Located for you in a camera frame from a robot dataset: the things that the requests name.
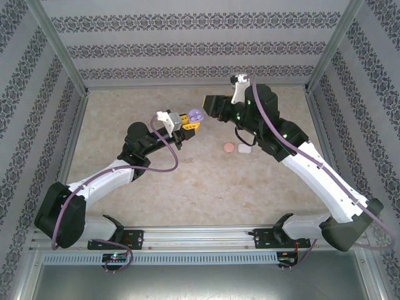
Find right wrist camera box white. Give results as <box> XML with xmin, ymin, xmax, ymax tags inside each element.
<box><xmin>230</xmin><ymin>73</ymin><xmax>252</xmax><ymax>104</ymax></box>

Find aluminium frame post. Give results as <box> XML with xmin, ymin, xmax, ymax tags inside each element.
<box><xmin>304</xmin><ymin>0</ymin><xmax>366</xmax><ymax>93</ymax></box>
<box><xmin>26</xmin><ymin>0</ymin><xmax>90</xmax><ymax>94</ymax></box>

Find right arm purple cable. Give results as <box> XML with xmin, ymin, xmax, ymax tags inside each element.
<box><xmin>248</xmin><ymin>74</ymin><xmax>396</xmax><ymax>271</ymax></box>

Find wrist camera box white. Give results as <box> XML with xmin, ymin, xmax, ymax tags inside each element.
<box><xmin>230</xmin><ymin>73</ymin><xmax>252</xmax><ymax>104</ymax></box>
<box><xmin>155</xmin><ymin>109</ymin><xmax>184</xmax><ymax>136</ymax></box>

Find aluminium side rail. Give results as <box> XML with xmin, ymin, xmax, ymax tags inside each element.
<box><xmin>42</xmin><ymin>93</ymin><xmax>90</xmax><ymax>229</ymax></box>
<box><xmin>304</xmin><ymin>90</ymin><xmax>356</xmax><ymax>226</ymax></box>

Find aluminium mounting rail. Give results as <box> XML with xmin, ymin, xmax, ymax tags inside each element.
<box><xmin>29</xmin><ymin>227</ymin><xmax>371</xmax><ymax>251</ymax></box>

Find right aluminium side rail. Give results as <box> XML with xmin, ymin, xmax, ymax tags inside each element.
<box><xmin>304</xmin><ymin>90</ymin><xmax>356</xmax><ymax>226</ymax></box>

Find right aluminium frame post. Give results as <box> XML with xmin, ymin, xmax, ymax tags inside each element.
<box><xmin>304</xmin><ymin>0</ymin><xmax>366</xmax><ymax>93</ymax></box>

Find grey metal shelf panel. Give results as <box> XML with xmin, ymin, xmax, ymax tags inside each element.
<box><xmin>18</xmin><ymin>249</ymin><xmax>385</xmax><ymax>300</ymax></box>

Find purple round charging case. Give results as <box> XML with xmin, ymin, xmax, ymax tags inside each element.
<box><xmin>188</xmin><ymin>107</ymin><xmax>206</xmax><ymax>124</ymax></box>

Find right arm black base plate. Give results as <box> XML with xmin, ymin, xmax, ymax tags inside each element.
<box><xmin>253</xmin><ymin>227</ymin><xmax>312</xmax><ymax>250</ymax></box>

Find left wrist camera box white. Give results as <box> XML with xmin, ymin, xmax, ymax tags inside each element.
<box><xmin>155</xmin><ymin>109</ymin><xmax>184</xmax><ymax>136</ymax></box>

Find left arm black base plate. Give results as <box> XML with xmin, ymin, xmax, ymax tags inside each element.
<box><xmin>87</xmin><ymin>229</ymin><xmax>145</xmax><ymax>251</ymax></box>

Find left aluminium frame post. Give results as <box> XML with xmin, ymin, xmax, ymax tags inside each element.
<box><xmin>26</xmin><ymin>0</ymin><xmax>90</xmax><ymax>94</ymax></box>

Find grey slotted cable duct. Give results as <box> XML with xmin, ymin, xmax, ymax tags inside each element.
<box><xmin>42</xmin><ymin>252</ymin><xmax>279</xmax><ymax>266</ymax></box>

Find left aluminium side rail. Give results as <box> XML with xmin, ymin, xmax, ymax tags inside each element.
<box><xmin>42</xmin><ymin>93</ymin><xmax>90</xmax><ymax>229</ymax></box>

